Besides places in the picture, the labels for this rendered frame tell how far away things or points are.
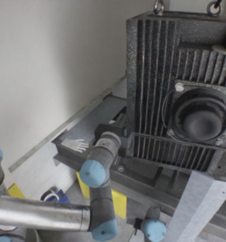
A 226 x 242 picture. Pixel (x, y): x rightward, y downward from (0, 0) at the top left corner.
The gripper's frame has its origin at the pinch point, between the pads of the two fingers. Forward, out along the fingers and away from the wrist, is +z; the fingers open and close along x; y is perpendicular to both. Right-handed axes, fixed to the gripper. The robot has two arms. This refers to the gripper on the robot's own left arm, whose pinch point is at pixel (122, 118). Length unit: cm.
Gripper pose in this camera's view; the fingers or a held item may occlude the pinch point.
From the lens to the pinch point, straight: 74.5
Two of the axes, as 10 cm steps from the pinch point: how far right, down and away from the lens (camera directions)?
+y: -0.4, -8.0, -6.0
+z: 3.5, -5.8, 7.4
